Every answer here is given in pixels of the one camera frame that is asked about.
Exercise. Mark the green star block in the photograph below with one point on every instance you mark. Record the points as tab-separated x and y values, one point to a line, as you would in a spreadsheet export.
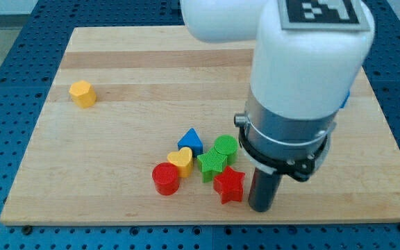
211	164

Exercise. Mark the red star block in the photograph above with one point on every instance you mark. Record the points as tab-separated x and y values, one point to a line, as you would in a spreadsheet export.
229	185

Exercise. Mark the yellow hexagon block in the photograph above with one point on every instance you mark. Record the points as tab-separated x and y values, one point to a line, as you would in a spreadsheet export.
83	94

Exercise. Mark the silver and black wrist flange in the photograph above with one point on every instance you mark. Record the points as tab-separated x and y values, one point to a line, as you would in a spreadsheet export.
281	145

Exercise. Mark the wooden board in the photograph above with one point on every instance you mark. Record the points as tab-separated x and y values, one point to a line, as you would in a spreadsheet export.
92	166

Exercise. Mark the red cylinder block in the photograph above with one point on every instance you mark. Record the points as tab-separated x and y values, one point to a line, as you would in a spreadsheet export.
165	178

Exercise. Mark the black white fiducial marker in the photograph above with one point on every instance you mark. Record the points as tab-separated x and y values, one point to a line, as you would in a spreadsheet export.
326	15

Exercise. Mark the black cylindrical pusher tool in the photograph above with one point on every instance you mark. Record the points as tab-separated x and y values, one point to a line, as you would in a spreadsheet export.
263	190

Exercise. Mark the green cylinder block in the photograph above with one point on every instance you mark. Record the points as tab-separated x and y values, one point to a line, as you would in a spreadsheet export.
227	145

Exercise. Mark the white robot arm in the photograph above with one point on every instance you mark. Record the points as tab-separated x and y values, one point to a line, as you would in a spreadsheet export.
307	53

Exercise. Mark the blue triangle block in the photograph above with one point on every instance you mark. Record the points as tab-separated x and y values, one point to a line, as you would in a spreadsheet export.
192	141

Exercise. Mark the yellow heart block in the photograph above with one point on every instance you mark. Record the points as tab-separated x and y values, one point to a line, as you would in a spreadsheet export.
183	160

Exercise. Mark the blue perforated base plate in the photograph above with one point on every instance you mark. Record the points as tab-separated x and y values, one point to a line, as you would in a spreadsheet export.
27	73

